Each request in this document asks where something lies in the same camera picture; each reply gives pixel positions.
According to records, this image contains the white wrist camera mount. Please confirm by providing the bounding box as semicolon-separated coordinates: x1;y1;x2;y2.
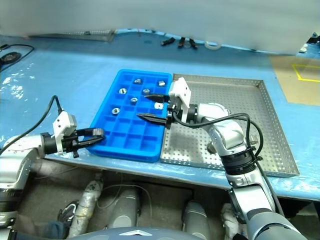
168;77;193;124
51;110;78;154

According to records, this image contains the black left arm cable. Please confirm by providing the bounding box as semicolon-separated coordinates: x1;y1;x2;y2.
0;94;65;154

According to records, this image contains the blue compartment tray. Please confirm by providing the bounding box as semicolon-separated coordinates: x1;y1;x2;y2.
86;69;173;164

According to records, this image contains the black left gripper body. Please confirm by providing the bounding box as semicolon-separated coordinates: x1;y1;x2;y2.
61;135;81;159

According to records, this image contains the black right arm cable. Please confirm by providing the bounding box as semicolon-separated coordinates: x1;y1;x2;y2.
171;109;287;218

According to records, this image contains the grey rounded robot torso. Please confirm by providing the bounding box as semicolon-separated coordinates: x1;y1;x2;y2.
81;225;192;240

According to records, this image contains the black and white shoe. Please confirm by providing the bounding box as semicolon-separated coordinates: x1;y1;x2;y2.
57;200;77;222

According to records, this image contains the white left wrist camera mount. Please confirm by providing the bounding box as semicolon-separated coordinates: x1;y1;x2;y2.
51;110;78;154

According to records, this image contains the black round disc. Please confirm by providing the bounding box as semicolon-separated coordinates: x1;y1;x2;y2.
0;52;21;63

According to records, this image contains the thin white cable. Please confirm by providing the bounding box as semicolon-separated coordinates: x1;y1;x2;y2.
96;172;154;219

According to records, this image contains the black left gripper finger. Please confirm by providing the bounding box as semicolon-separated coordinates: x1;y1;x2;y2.
75;127;106;137
74;135;106;150

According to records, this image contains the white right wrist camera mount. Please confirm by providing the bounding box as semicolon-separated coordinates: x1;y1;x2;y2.
168;77;193;124

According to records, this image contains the foam wrapped table leg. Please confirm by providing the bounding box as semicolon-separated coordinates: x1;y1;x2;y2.
220;202;243;240
67;173;105;238

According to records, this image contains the white tape ring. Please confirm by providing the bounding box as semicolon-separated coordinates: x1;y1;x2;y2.
204;40;222;50

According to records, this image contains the black device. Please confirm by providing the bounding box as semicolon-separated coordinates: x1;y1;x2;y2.
305;31;320;46

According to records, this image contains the grey cylinder leg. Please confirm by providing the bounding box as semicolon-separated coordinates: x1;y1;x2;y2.
181;199;210;240
107;186;141;230

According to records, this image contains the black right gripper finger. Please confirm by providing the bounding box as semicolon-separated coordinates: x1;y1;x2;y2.
144;93;172;104
136;112;168;127

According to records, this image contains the small black tool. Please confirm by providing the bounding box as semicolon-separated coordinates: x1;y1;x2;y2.
160;37;176;47

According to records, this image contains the thin black cable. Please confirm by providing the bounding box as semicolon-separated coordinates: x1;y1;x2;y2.
0;44;35;64

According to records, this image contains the brown cardboard sheet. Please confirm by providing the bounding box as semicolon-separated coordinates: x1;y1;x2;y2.
269;54;320;106

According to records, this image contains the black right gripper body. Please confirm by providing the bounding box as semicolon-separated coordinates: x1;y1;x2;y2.
165;95;183;129

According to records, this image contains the long perforated steel tray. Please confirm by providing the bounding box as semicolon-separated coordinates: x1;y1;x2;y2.
28;29;117;42

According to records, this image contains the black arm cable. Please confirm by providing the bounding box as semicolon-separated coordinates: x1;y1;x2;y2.
171;109;287;218
0;94;65;154

